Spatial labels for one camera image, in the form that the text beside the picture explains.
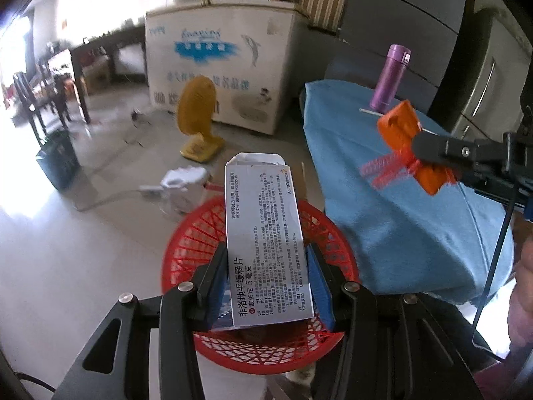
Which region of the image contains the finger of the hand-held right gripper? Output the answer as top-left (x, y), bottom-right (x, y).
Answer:
top-left (452, 169), bottom-right (526, 208)
top-left (411, 132), bottom-right (505, 170)

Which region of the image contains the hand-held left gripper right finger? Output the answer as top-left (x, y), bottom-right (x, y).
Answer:
top-left (307, 243), bottom-right (479, 400)

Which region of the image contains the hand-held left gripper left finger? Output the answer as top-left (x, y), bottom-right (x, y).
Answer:
top-left (54, 245), bottom-right (229, 400)

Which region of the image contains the orange plastic wrapper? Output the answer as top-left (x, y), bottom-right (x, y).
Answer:
top-left (360, 100), bottom-right (458, 196)

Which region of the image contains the white medicine box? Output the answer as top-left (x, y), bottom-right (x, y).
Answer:
top-left (225, 152), bottom-right (314, 328)

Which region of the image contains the red plastic basket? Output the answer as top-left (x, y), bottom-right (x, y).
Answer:
top-left (162, 195), bottom-right (361, 375)

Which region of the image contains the person's right forearm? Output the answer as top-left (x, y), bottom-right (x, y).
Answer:
top-left (508, 237), bottom-right (533, 347)

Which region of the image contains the blue tablecloth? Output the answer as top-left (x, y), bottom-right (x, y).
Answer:
top-left (304, 80), bottom-right (515, 306)

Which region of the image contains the purple thermos bottle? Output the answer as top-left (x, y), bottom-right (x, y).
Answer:
top-left (370, 44), bottom-right (413, 112)

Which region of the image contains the refrigerator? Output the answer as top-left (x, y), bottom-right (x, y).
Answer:
top-left (429, 8), bottom-right (533, 142)

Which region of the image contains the white small appliance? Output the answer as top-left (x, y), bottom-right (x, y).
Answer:
top-left (160, 167), bottom-right (209, 214)

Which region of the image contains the grey cabinet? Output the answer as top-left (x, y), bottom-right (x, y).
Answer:
top-left (325, 0), bottom-right (471, 101)

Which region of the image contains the yellow floor fan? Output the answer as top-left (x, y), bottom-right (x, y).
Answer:
top-left (177, 77), bottom-right (226, 162)

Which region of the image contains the white chest freezer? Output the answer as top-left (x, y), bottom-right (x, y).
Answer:
top-left (144, 0), bottom-right (311, 136)

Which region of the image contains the dark waste bin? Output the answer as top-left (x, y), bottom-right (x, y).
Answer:
top-left (35, 129), bottom-right (82, 191)

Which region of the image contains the cardboard box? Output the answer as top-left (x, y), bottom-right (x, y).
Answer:
top-left (83, 67), bottom-right (111, 93)

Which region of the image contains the dark wooden chair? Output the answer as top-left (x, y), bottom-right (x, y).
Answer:
top-left (39, 60), bottom-right (72, 122)
top-left (12, 73), bottom-right (47, 142)

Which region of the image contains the dark wooden table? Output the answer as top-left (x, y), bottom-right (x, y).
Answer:
top-left (69, 25), bottom-right (146, 124)

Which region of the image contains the black cable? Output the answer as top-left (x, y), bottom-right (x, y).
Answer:
top-left (471, 200), bottom-right (517, 361)

